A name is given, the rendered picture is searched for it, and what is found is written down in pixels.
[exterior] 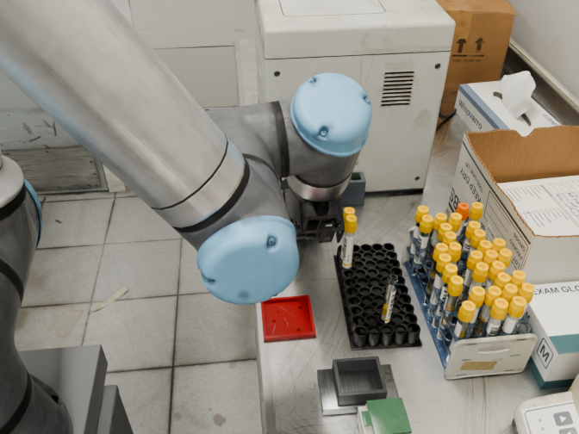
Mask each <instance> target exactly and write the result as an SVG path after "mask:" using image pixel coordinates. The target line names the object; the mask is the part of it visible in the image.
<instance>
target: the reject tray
mask: <svg viewBox="0 0 579 434"><path fill-rule="evenodd" d="M260 304H261V313H262V323H263V333H264V342H269V341H278V340H289V339H298V338H316V332H315V327H314V318H313V313H312V308H311V303H310V299H309V295H298V296H287V297H277V298H270V299H269V300H268V301H263V302H260Z"/></svg>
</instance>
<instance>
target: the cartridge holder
mask: <svg viewBox="0 0 579 434"><path fill-rule="evenodd" d="M317 381H318V387H319V393H320V399H321V410H322V415H333V414H343V413H355V412H358V407H359V406H366V401H367V400H382V399H391V398H399V395H398V392H397V388H396V385H395V379H394V376H393V373H392V369H391V367H390V364H384V365H381V364H380V361H379V357H378V356H367V357H354V358H343V359H333V365H332V368H331V369H317Z"/></svg>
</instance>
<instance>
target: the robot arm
mask: <svg viewBox="0 0 579 434"><path fill-rule="evenodd" d="M0 72H1V73H2V74H3V75H4V76H5V77H6V78H7V79H9V80H10V81H11V82H12V83H13V84H14V85H15V86H16V87H17V88H19V89H20V90H21V91H22V92H23V93H24V94H25V95H26V96H28V97H29V98H30V99H31V100H32V101H33V102H34V103H35V104H37V105H38V106H39V107H40V108H41V109H42V110H43V111H44V112H46V113H47V114H48V115H49V116H50V117H51V118H52V119H53V120H54V121H56V122H57V123H58V124H59V125H60V126H61V127H62V128H64V129H65V130H66V131H67V132H68V133H69V134H70V135H71V136H72V137H73V138H74V139H75V140H76V141H77V142H78V143H79V144H80V145H82V146H83V147H84V148H85V149H86V150H87V151H88V152H90V153H91V154H92V155H93V156H94V157H95V158H96V159H97V160H98V161H100V162H101V163H102V164H103V165H104V166H105V167H106V168H107V169H109V170H110V171H111V172H112V173H113V174H114V175H115V176H116V177H118V178H119V179H120V180H121V181H122V182H123V183H124V184H125V185H127V186H128V187H129V188H130V189H131V190H132V191H133V192H134V193H135V194H136V195H137V196H138V197H139V198H140V199H141V200H142V201H144V202H145V203H146V204H147V205H148V206H149V207H150V208H151V209H153V210H154V211H155V212H156V213H157V214H158V215H159V216H160V217H161V218H163V219H164V220H165V221H166V222H167V223H168V224H169V225H170V226H172V227H173V228H174V229H175V230H176V231H177V232H178V233H179V234H180V235H181V236H182V237H183V238H184V239H186V240H187V241H188V242H189V243H190V244H191V245H192V246H194V248H195V249H196V251H197V255H196V264H197V267H198V269H199V270H200V271H201V276H202V281H203V284H204V285H205V287H206V288H207V290H208V291H209V292H210V293H211V294H212V295H214V296H215V297H216V298H218V299H220V300H222V301H225V302H229V303H233V304H238V305H250V304H256V303H260V302H263V301H268V300H269V299H270V298H271V297H273V296H277V295H278V294H279V293H282V292H283V291H284V290H285V289H286V288H287V287H288V286H289V285H290V284H291V283H292V282H293V280H294V278H295V277H296V273H297V271H298V268H299V253H298V250H297V246H296V240H297V239H316V237H318V243H320V244H321V243H326V242H332V240H333V236H334V234H335V232H336V238H337V243H339V242H340V240H341V238H342V236H343V234H344V232H345V224H344V217H343V211H342V204H341V198H340V197H341V195H342V194H343V192H344V190H345V189H346V187H347V185H348V183H349V181H350V178H351V175H352V172H353V170H354V167H355V165H358V164H359V158H358V157H359V154H360V152H361V150H362V148H363V147H364V145H365V143H366V141H367V139H368V135H369V128H370V122H371V114H372V109H371V101H370V99H369V97H368V95H367V93H366V92H365V90H364V89H363V87H362V86H361V85H360V84H358V83H357V82H356V81H355V80H353V79H351V78H350V77H347V76H345V75H342V74H338V73H322V74H318V75H315V76H313V77H311V78H310V79H309V80H307V81H306V82H304V83H303V84H302V85H301V86H300V87H299V88H298V90H297V92H296V94H295V95H294V97H293V98H292V99H285V100H278V101H276V102H265V103H259V104H252V105H245V106H239V107H231V108H218V109H211V110H210V109H207V108H202V106H201V105H200V104H199V103H198V102H197V101H196V99H195V98H194V97H193V96H192V95H191V94H190V93H189V92H188V91H187V89H186V88H185V87H184V86H183V85H182V83H181V82H180V81H179V80H178V79H177V77H176V76H175V75H174V74H173V73H172V72H171V70H170V69H169V68H168V67H167V65H166V64H165V63H164V62H163V61H162V59H161V58H160V57H159V56H158V55H157V54H156V53H155V52H154V51H153V50H152V48H151V47H150V46H149V45H148V44H147V43H146V41H145V40H144V39H143V38H142V36H141V35H140V34H139V33H138V32H137V30H136V29H135V28H134V27H133V26H132V24H131V23H130V22H129V21H128V20H127V18H126V17H125V16H124V15H123V14H122V12H121V11H120V10H118V9H117V7H116V6H115V5H114V4H113V3H112V1H111V0H0ZM283 177H286V178H285V180H283V181H281V188H280V185H279V181H278V178H283ZM339 225H340V226H339ZM41 232H42V212H41V205H40V200H39V198H38V196H37V194H36V193H35V191H34V189H33V187H32V186H31V185H30V183H29V182H28V181H27V180H26V179H24V177H23V173H22V170H21V168H20V166H19V165H18V164H17V163H16V162H15V161H14V160H12V159H10V158H8V157H5V156H4V155H2V153H1V149H0V434H73V426H72V419H71V416H70V414H69V412H68V410H67V408H66V406H65V403H64V401H63V400H62V399H61V397H60V396H59V395H58V393H57V392H56V391H55V390H53V389H52V388H51V387H49V386H48V385H47V384H46V383H44V382H43V381H41V380H39V379H38V378H36V377H35V376H33V375H31V374H30V373H29V372H28V371H27V369H26V367H25V365H24V363H23V361H22V359H21V356H20V354H19V352H18V350H17V348H16V345H15V329H16V323H17V320H18V316H19V312H20V309H21V305H22V299H23V296H24V292H25V288H26V285H27V281H28V276H29V272H30V269H31V265H32V262H33V258H34V253H35V251H36V249H37V247H38V244H39V242H40V236H41ZM339 232H340V233H339ZM316 233H317V235H316ZM305 234H306V238H305Z"/></svg>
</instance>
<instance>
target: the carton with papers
mask: <svg viewBox="0 0 579 434"><path fill-rule="evenodd" d="M460 202H465V203H467V204H468V205H469V206H470V207H469V212H470V208H471V206H472V203H473V202H480V203H481V204H482V205H483V209H482V218H481V219H480V220H479V221H478V222H479V223H480V224H481V227H480V229H482V230H484V231H485V232H486V236H485V240H488V241H490V242H491V244H493V242H494V239H497V238H498V239H504V240H505V241H506V245H505V248H506V249H509V250H510V251H511V252H512V253H513V255H512V260H511V263H510V265H509V267H507V270H506V273H507V274H509V275H510V276H511V275H512V274H513V272H514V271H515V270H521V271H523V272H524V273H525V274H526V279H525V282H528V283H531V284H532V285H537V284H547V283H558V282H578V281H579V126H567V125H562V126H555V127H536V128H534V129H533V130H532V131H531V132H530V134H528V135H527V136H521V135H520V134H519V133H518V132H517V131H516V130H513V129H510V130H508V129H496V130H490V131H486V132H469V133H464V138H463V142H462V146H461V150H460V154H459V158H458V165H457V169H456V173H455V177H454V181H453V185H452V188H451V194H450V198H449V202H448V206H447V211H448V213H449V215H450V216H451V214H452V213H456V209H457V208H458V204H459V203H460Z"/></svg>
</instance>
